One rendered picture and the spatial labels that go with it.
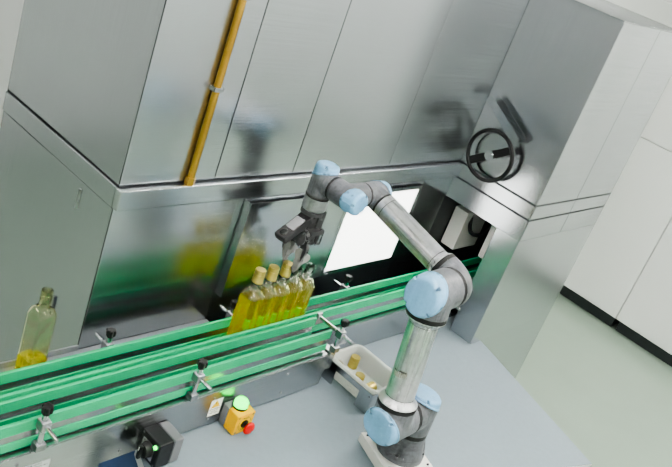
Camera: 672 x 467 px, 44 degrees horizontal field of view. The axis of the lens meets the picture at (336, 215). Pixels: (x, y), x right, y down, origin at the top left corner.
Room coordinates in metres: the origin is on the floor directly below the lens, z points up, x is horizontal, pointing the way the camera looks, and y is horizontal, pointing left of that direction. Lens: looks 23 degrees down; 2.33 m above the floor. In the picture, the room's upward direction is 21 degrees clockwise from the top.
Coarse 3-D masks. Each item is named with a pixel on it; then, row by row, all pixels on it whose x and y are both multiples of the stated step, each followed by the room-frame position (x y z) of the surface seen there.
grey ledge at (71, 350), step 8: (200, 320) 2.27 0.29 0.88; (168, 328) 2.17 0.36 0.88; (176, 328) 2.18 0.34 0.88; (136, 336) 2.07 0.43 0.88; (144, 336) 2.08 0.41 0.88; (48, 352) 1.83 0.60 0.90; (56, 352) 1.85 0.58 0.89; (64, 352) 1.87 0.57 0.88; (72, 352) 1.89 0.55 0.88; (80, 352) 1.90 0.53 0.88; (48, 360) 1.82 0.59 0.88; (0, 368) 1.72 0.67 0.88; (8, 368) 1.74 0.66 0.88
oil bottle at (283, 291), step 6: (276, 282) 2.30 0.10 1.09; (276, 288) 2.28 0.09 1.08; (282, 288) 2.28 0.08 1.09; (288, 288) 2.30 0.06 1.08; (282, 294) 2.28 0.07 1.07; (288, 294) 2.30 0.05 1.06; (276, 300) 2.27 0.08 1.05; (282, 300) 2.29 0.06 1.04; (276, 306) 2.27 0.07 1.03; (282, 306) 2.29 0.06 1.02; (276, 312) 2.28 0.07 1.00; (282, 312) 2.30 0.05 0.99; (270, 318) 2.27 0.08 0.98; (276, 318) 2.29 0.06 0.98
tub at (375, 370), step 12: (348, 348) 2.50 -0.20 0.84; (360, 348) 2.54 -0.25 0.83; (336, 360) 2.40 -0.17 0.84; (348, 360) 2.51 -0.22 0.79; (360, 360) 2.52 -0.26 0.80; (372, 360) 2.50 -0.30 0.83; (348, 372) 2.36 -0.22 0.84; (372, 372) 2.49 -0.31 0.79; (384, 372) 2.47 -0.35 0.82; (384, 384) 2.45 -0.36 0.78
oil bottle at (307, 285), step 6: (300, 276) 2.39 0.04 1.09; (306, 282) 2.37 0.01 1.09; (312, 282) 2.39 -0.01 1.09; (306, 288) 2.37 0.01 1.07; (312, 288) 2.39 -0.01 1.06; (306, 294) 2.38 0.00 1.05; (300, 300) 2.36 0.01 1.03; (306, 300) 2.39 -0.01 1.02; (300, 306) 2.37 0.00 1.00; (306, 306) 2.40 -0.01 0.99; (294, 312) 2.36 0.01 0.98; (300, 312) 2.38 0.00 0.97
